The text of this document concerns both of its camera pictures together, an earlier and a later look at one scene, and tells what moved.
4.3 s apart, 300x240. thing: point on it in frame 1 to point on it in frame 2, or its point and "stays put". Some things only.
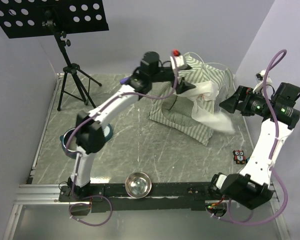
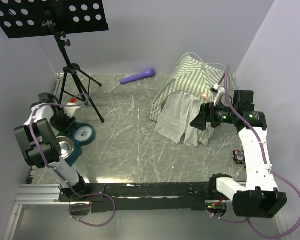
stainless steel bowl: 138,185 to 66,146
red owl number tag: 239,156 stays put
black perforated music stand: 26,18 stays put
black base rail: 161,196 stays put
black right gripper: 243,94 to 207,114
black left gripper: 184,86 to 64,128
